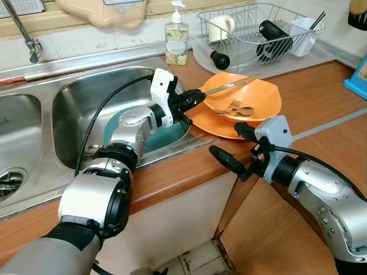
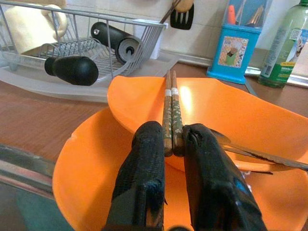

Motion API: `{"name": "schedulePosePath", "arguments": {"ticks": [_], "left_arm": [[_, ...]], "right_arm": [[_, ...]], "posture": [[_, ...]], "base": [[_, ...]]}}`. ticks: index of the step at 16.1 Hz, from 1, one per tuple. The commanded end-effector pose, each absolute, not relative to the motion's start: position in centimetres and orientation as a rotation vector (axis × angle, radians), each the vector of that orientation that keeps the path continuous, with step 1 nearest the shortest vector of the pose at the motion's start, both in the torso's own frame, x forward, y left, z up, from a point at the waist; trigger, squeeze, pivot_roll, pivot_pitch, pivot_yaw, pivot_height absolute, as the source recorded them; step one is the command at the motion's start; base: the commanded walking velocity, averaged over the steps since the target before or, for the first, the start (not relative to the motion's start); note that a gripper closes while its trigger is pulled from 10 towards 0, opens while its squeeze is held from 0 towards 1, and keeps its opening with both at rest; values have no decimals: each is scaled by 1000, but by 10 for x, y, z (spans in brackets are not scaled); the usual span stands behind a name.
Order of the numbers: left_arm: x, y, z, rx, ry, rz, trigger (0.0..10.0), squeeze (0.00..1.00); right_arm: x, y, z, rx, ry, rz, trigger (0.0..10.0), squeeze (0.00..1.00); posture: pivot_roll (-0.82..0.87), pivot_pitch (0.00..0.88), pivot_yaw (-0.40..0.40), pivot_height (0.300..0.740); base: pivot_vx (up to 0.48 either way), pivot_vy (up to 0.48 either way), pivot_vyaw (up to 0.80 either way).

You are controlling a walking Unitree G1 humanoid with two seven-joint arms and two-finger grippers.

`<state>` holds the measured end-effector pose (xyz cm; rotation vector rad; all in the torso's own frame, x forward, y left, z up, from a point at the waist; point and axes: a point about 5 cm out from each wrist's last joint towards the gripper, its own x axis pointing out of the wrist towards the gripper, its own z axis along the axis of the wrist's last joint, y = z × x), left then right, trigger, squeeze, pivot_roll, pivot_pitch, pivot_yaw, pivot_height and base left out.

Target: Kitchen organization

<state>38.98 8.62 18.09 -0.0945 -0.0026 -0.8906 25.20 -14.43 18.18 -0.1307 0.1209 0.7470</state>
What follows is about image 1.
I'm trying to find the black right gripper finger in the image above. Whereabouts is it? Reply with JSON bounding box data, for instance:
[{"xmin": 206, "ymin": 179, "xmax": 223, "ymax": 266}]
[
  {"xmin": 209, "ymin": 145, "xmax": 252, "ymax": 182},
  {"xmin": 233, "ymin": 122, "xmax": 259, "ymax": 142}
]

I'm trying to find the gold metal spoon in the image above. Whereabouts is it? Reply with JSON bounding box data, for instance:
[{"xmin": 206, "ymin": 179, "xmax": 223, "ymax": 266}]
[{"xmin": 221, "ymin": 106, "xmax": 256, "ymax": 118}]

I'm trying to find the patterned wooden chopstick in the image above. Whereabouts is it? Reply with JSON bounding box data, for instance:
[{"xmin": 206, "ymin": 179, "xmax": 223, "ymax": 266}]
[
  {"xmin": 202, "ymin": 73, "xmax": 264, "ymax": 95},
  {"xmin": 202, "ymin": 76, "xmax": 261, "ymax": 96}
]

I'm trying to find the gold metal fork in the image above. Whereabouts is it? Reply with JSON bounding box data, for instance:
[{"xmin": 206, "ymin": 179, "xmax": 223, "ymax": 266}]
[{"xmin": 217, "ymin": 100, "xmax": 243, "ymax": 115}]

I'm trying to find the orange plastic plate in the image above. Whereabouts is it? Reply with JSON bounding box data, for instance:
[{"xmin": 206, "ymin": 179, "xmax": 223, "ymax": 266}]
[{"xmin": 185, "ymin": 103, "xmax": 276, "ymax": 141}]

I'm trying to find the teal plastic plate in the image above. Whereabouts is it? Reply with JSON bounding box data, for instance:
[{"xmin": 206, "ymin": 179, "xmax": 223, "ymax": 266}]
[{"xmin": 103, "ymin": 109, "xmax": 191, "ymax": 155}]

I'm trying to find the small black round lid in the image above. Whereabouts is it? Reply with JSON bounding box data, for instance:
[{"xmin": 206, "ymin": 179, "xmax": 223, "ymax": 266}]
[{"xmin": 210, "ymin": 50, "xmax": 231, "ymax": 70}]

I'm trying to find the dish soap pump bottle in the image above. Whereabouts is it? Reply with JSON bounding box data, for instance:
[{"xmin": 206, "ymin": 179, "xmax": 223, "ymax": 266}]
[{"xmin": 165, "ymin": 0, "xmax": 190, "ymax": 66}]

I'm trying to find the cream ceramic cup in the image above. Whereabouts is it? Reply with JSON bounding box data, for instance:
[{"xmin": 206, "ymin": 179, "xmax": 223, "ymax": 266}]
[{"xmin": 208, "ymin": 15, "xmax": 236, "ymax": 42}]

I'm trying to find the white cabinet door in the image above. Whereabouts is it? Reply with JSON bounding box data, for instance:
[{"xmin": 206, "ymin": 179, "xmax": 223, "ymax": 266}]
[{"xmin": 97, "ymin": 171, "xmax": 239, "ymax": 270}]

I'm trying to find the black bottle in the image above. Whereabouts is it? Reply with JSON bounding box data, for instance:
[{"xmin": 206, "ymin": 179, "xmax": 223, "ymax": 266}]
[{"xmin": 256, "ymin": 20, "xmax": 294, "ymax": 62}]

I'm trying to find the grey drain tray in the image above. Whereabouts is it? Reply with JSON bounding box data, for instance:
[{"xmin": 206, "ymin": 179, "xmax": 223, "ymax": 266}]
[{"xmin": 192, "ymin": 37, "xmax": 340, "ymax": 76}]

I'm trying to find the stainless steel double sink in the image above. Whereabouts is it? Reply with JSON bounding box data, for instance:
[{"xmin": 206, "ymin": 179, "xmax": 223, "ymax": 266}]
[{"xmin": 0, "ymin": 57, "xmax": 218, "ymax": 221}]

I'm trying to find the white plastic cutlery holder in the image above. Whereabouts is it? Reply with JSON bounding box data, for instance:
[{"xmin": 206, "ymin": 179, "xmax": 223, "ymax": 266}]
[{"xmin": 288, "ymin": 17, "xmax": 319, "ymax": 57}]

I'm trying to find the beige plastic board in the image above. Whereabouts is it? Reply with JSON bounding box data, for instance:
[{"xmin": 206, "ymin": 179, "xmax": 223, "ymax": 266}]
[{"xmin": 54, "ymin": 0, "xmax": 147, "ymax": 30}]

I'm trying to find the blue printed box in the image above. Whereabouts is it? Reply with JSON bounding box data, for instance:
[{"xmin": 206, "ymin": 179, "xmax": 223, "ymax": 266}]
[{"xmin": 343, "ymin": 54, "xmax": 367, "ymax": 100}]

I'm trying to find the chrome faucet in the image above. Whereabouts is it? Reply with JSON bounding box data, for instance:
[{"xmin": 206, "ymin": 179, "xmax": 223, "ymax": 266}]
[{"xmin": 0, "ymin": 0, "xmax": 44, "ymax": 64}]

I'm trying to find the metal sink drain strainer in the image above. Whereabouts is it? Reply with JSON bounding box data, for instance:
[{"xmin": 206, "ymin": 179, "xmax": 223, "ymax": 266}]
[{"xmin": 0, "ymin": 168, "xmax": 28, "ymax": 202}]

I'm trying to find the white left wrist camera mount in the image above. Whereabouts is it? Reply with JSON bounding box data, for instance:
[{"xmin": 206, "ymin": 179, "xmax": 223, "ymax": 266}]
[{"xmin": 150, "ymin": 68, "xmax": 178, "ymax": 128}]

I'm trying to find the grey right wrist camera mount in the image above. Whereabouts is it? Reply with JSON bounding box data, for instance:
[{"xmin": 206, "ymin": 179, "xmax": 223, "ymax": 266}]
[{"xmin": 255, "ymin": 115, "xmax": 295, "ymax": 172}]

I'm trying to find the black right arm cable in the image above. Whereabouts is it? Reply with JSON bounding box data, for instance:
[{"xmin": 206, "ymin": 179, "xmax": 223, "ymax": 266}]
[{"xmin": 268, "ymin": 145, "xmax": 367, "ymax": 202}]

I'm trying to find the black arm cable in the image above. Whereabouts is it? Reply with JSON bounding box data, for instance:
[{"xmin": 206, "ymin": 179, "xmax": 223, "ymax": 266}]
[
  {"xmin": 268, "ymin": 145, "xmax": 367, "ymax": 202},
  {"xmin": 73, "ymin": 73, "xmax": 155, "ymax": 175}
]

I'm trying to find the wire dish rack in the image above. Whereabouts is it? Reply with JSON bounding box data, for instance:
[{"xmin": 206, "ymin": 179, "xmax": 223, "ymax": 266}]
[{"xmin": 197, "ymin": 3, "xmax": 325, "ymax": 72}]

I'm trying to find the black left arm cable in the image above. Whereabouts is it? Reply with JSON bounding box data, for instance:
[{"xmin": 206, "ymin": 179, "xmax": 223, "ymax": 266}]
[{"xmin": 73, "ymin": 73, "xmax": 155, "ymax": 175}]

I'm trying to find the dark utensil handle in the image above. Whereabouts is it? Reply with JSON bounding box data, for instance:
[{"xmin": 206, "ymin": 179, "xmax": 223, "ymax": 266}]
[{"xmin": 310, "ymin": 11, "xmax": 326, "ymax": 30}]

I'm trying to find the black spatula wooden handle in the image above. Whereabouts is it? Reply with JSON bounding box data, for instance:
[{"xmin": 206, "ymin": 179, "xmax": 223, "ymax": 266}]
[{"xmin": 348, "ymin": 0, "xmax": 367, "ymax": 31}]

